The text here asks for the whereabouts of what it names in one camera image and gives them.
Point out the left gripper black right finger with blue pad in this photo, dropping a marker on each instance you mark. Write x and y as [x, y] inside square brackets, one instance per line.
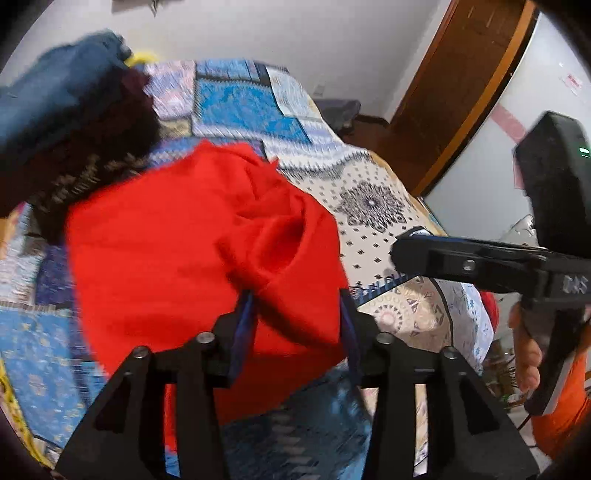
[469, 435]

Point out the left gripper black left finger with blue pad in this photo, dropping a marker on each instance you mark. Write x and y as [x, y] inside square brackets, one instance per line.
[121, 436]

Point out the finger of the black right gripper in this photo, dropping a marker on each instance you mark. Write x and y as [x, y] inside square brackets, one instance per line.
[490, 266]

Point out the red garment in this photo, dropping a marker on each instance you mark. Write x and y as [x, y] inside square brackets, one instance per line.
[157, 259]

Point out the orange sleeve forearm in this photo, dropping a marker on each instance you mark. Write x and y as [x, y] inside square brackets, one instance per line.
[554, 432]

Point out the person's right hand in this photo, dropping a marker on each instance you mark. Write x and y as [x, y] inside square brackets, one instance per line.
[528, 354]

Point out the brown wooden door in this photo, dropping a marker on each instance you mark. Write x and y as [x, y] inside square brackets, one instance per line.
[468, 63]

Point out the dark patterned folded garment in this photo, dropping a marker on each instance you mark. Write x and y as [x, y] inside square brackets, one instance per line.
[50, 206]

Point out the folded maroon garment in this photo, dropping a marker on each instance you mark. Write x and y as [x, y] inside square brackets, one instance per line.
[128, 125]

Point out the folded blue sweater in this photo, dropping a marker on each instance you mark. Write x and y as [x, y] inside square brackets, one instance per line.
[64, 86]

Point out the yellow garment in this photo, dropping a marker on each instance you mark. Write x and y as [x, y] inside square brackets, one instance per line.
[138, 58]

